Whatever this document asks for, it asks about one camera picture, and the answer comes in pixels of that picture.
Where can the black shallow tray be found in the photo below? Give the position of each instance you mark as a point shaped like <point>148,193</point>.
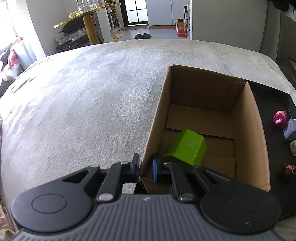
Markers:
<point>270,100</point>

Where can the green plastic block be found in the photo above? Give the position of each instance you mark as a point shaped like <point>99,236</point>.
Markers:
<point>188,147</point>

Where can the black hanging jacket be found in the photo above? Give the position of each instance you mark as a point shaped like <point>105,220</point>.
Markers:
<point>282,5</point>

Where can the grey-blue toy block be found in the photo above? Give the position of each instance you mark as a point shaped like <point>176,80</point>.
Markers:
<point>289,130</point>

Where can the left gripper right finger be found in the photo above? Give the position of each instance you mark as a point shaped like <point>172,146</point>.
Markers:
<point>187,183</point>

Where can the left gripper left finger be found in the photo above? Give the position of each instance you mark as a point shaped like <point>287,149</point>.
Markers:
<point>105,185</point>

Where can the round gold-edged side table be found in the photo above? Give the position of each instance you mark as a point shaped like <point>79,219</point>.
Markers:
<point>88,22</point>

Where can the brown cardboard box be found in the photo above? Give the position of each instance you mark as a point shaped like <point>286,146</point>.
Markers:
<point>223,110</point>

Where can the white fuzzy blanket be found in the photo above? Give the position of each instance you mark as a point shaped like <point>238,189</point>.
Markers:
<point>95,105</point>

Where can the magenta toy figure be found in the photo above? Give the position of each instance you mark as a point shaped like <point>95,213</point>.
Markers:
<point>280,118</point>

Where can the orange cardboard box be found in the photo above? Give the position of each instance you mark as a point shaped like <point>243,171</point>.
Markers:
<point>181,28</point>

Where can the brown toy figure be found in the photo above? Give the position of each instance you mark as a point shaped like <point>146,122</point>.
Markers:
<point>288,170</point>

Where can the clear glass jar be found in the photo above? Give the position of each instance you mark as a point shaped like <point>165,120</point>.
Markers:
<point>86,5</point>

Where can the black slippers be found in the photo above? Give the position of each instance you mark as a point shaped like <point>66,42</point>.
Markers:
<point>142,36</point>

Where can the yellow slippers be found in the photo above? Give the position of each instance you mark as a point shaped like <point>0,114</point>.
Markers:
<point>116,37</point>

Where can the beige toy block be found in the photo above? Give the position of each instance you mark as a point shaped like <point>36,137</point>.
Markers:
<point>293,147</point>

